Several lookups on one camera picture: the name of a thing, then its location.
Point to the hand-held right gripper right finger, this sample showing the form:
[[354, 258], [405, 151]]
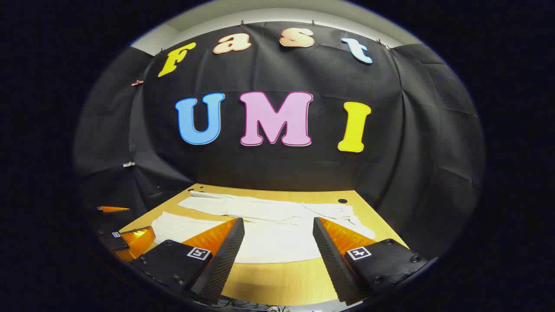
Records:
[[331, 260]]

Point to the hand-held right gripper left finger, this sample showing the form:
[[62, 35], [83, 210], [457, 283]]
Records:
[[225, 260]]

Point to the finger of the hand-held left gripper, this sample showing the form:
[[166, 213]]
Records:
[[115, 242], [113, 209]]

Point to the white jeans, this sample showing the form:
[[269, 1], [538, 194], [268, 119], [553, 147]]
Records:
[[269, 242]]

